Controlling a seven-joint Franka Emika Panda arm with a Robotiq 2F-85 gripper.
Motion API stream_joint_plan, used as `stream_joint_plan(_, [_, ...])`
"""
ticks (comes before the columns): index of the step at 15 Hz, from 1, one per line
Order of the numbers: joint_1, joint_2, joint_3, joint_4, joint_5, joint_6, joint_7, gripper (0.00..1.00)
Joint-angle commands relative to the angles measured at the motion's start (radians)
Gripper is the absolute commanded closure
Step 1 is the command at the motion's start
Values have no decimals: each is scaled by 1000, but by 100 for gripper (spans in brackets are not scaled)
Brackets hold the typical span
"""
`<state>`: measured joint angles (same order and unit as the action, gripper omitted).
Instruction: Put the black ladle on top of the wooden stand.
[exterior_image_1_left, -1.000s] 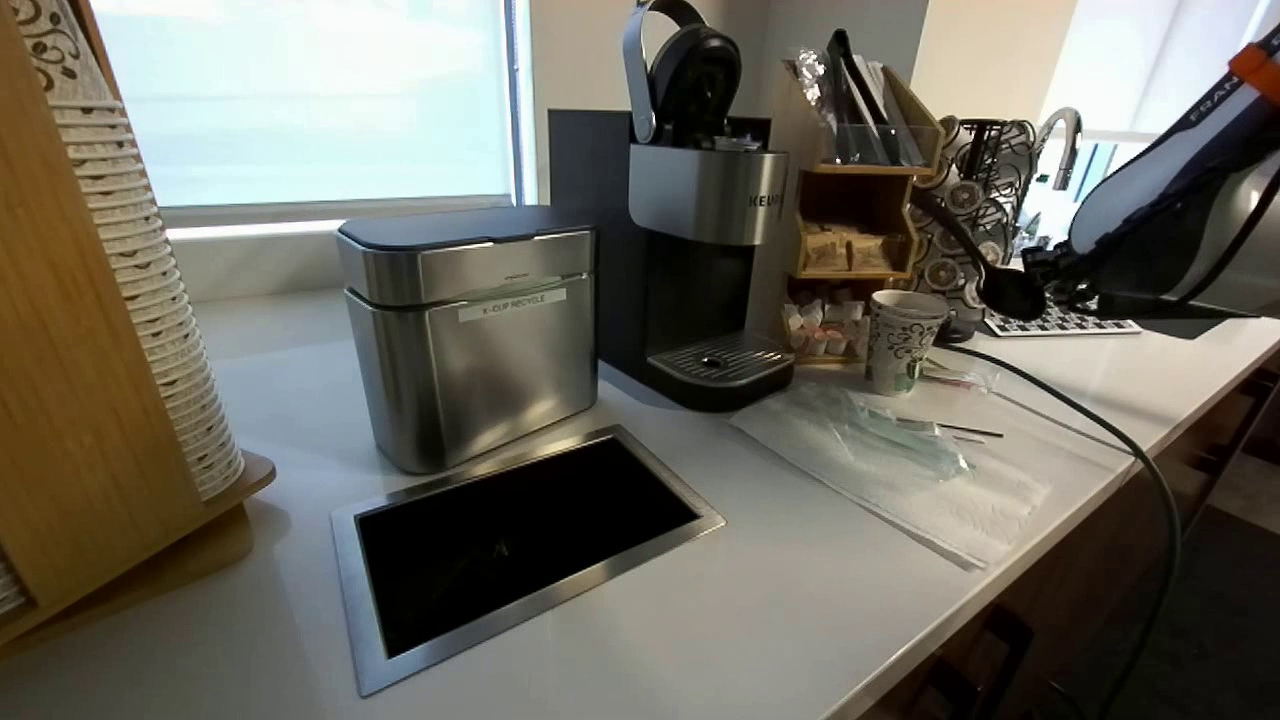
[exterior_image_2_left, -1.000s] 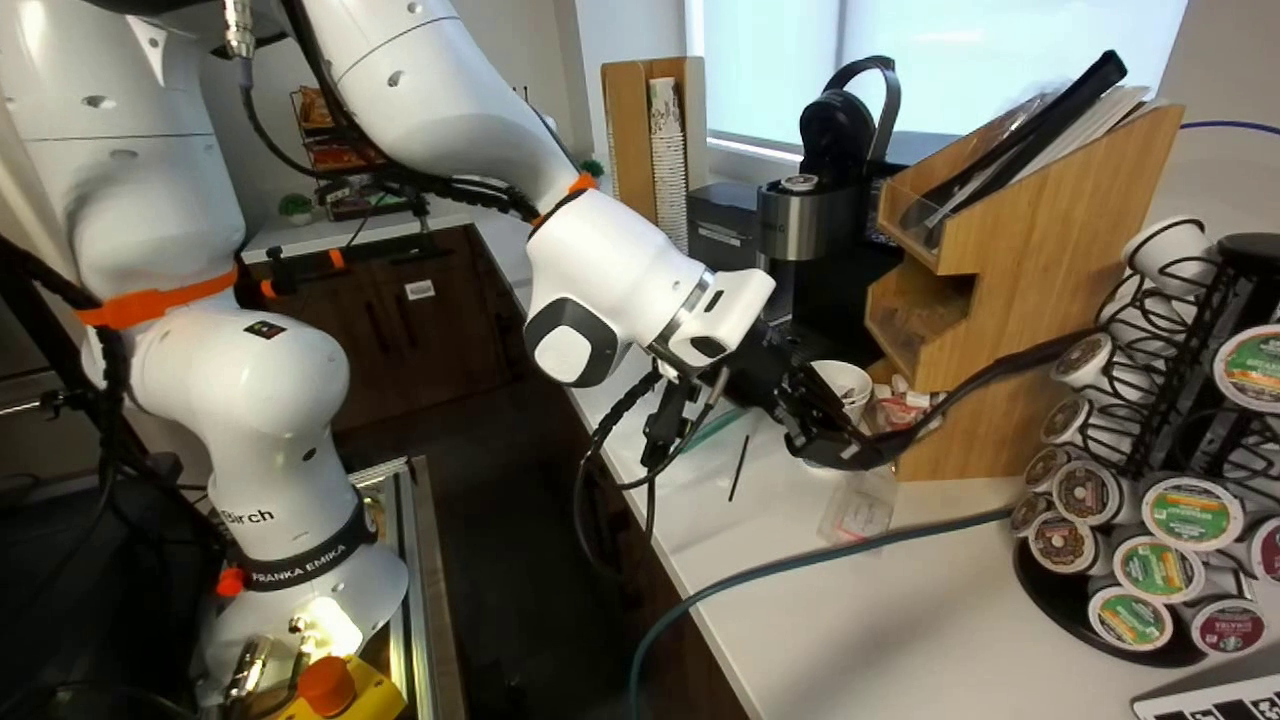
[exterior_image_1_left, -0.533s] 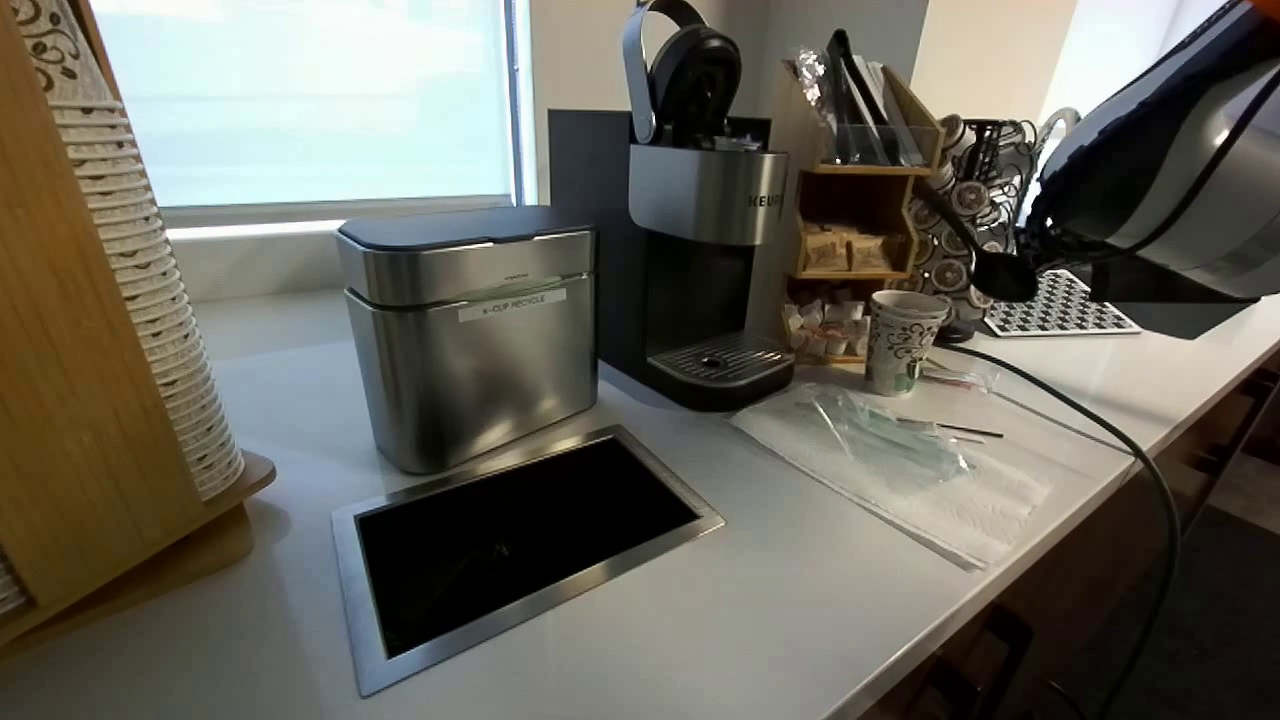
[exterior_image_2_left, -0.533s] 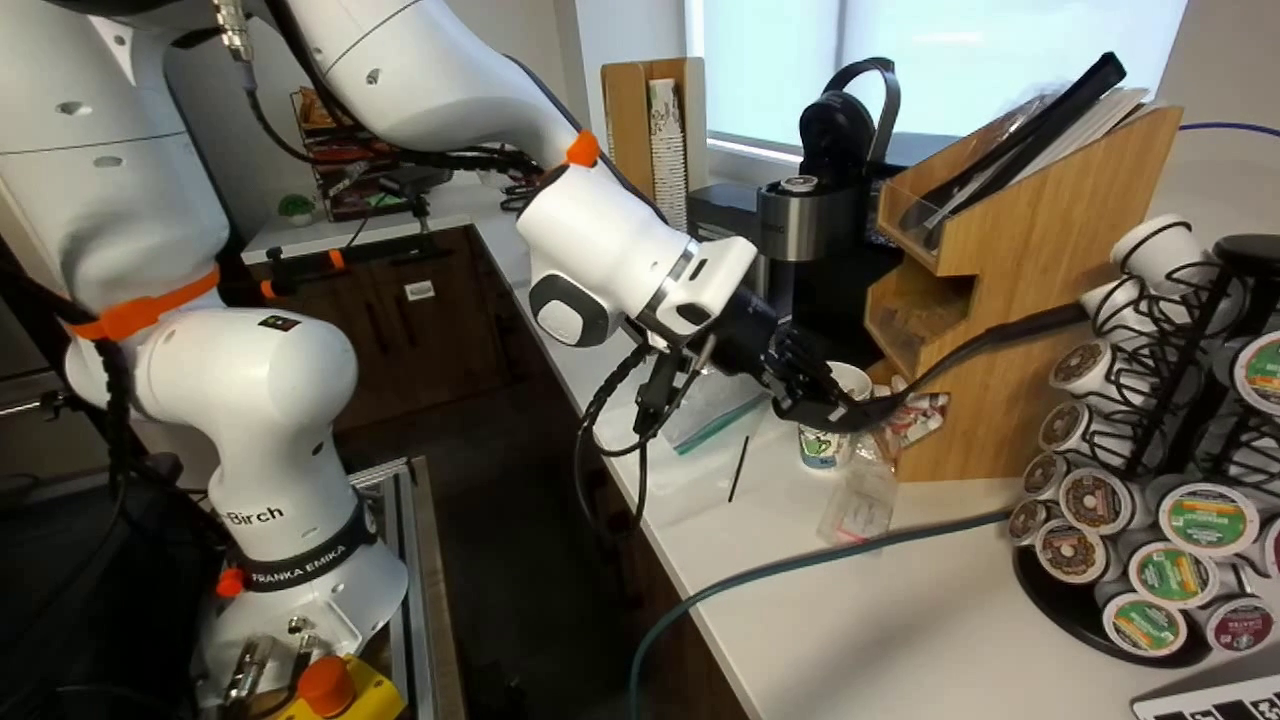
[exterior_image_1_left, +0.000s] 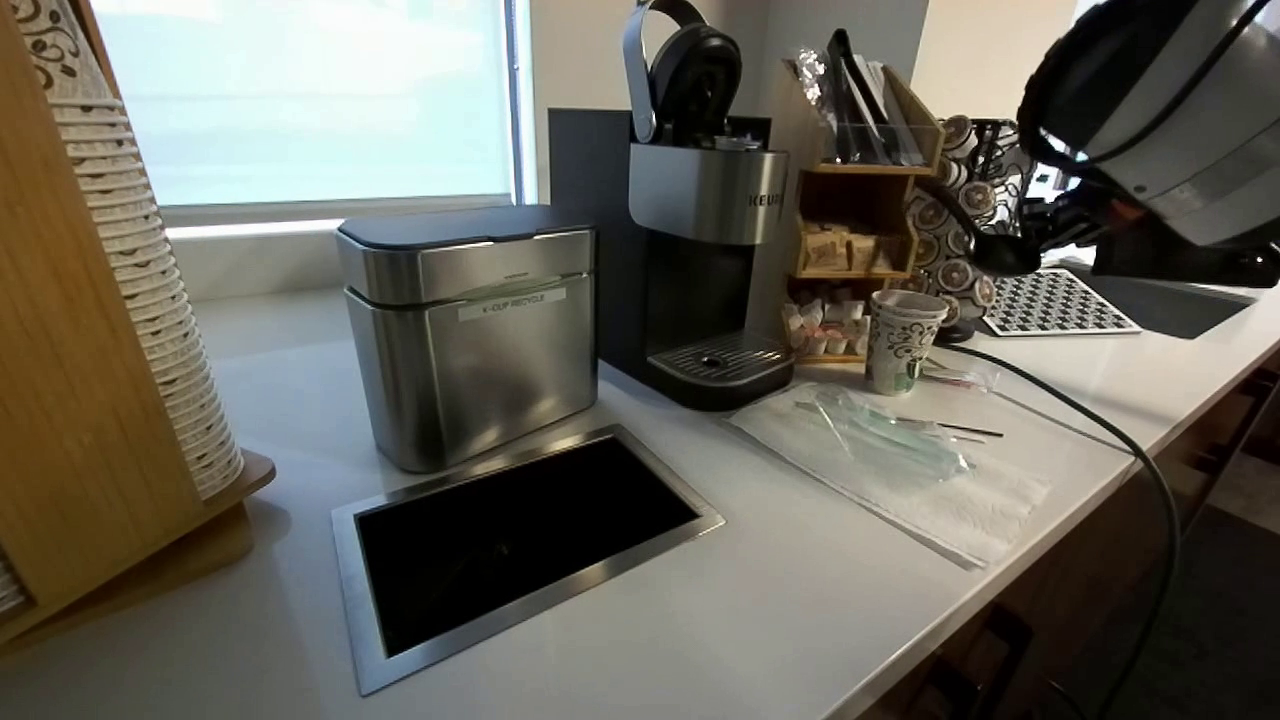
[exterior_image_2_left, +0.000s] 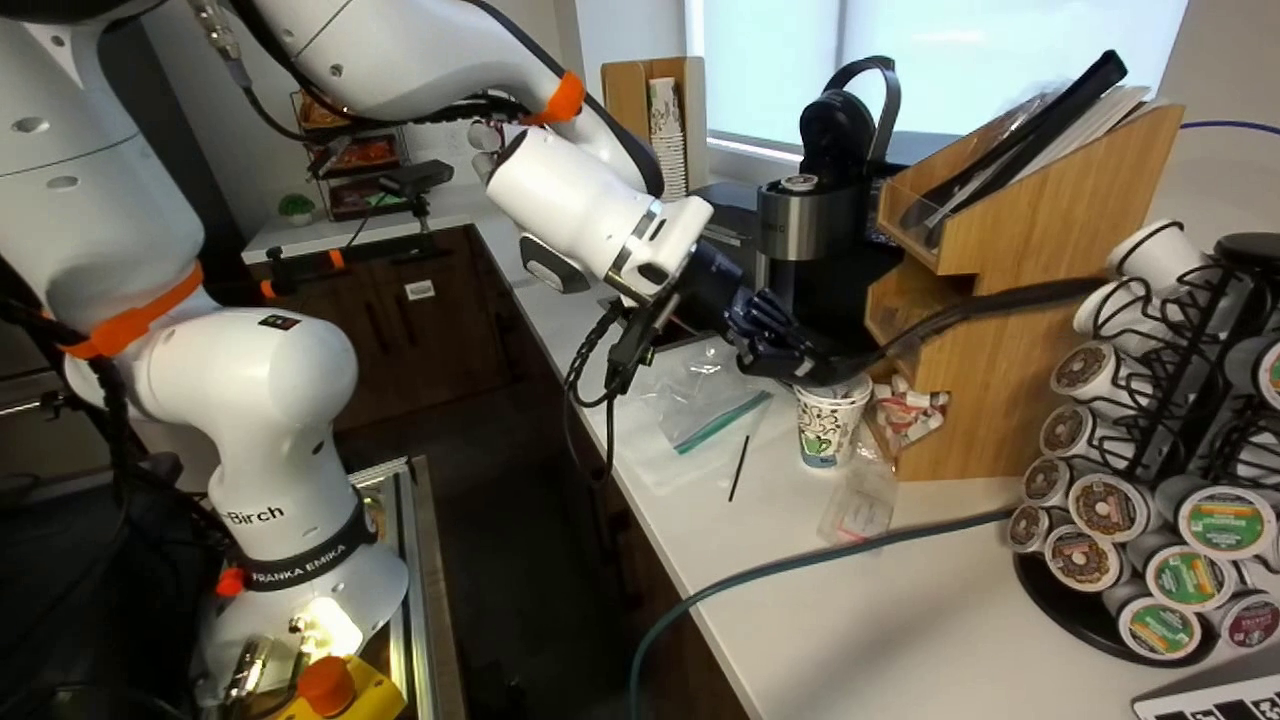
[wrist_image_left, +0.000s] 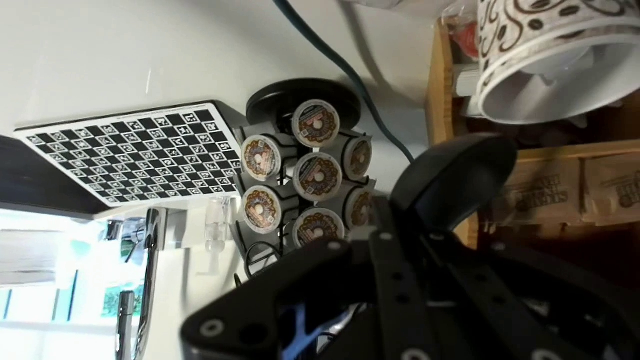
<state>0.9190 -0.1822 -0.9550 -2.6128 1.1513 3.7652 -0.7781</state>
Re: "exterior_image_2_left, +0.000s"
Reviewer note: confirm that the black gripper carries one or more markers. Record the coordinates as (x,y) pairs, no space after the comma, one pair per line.
(724,287)

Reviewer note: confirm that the black ladle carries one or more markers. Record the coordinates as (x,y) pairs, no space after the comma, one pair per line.
(992,299)

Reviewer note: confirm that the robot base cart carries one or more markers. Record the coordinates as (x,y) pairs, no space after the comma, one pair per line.
(421,584)

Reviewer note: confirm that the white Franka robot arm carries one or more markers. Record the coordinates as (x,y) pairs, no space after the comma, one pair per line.
(267,400)

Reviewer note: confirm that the wooden condiment stand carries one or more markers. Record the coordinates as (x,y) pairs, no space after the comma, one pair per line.
(1025,361)

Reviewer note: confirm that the printed paper cup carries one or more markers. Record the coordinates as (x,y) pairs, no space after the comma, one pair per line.
(828,426)

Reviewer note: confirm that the clear plastic bag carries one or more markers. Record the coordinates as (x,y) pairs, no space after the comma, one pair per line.
(705,404)

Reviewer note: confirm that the creamer cups pile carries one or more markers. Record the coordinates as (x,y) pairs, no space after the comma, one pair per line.
(904,404)

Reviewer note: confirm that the thin dark stir stick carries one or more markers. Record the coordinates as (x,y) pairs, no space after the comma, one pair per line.
(739,468)

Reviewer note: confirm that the stainless steel bin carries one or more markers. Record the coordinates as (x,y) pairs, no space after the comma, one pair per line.
(724,200)

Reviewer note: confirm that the small clear plastic wrapper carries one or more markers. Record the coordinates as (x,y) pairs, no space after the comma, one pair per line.
(861,506)

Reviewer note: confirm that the black pod coffee machine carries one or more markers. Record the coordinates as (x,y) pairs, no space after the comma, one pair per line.
(832,147)

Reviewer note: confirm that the stack of paper cups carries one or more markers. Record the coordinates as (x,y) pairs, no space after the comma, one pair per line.
(666,122)

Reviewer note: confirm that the brown lid coffee pod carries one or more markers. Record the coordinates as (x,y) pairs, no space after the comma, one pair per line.
(1045,481)
(1106,506)
(1031,524)
(1066,430)
(1080,556)
(1080,364)

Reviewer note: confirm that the black tongs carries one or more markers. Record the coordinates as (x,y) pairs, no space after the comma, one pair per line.
(1025,135)

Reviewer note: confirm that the white coffee pod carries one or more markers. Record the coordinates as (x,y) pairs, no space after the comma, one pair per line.
(1106,307)
(1147,254)

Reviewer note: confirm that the white cabinet label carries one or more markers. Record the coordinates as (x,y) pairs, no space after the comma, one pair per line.
(421,291)

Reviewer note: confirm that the dark wooden cabinet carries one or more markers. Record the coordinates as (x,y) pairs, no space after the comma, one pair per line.
(402,335)

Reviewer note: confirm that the black desk device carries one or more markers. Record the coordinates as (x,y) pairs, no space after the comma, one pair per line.
(404,181)

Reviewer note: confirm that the green lid coffee pod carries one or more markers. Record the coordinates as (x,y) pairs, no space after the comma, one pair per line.
(1227,522)
(1159,627)
(1186,578)

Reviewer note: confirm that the snack shelf rack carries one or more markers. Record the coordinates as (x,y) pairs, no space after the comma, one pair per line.
(344,155)

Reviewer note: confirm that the small green object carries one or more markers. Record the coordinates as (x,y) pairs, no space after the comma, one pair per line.
(299,210)

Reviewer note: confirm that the red lid coffee pod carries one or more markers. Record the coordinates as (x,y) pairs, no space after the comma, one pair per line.
(1253,623)

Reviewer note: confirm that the black white patterned mat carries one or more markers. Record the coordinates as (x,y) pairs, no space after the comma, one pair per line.
(1215,703)

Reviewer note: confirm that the yellow emergency stop button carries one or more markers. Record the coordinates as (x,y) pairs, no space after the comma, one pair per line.
(326,684)

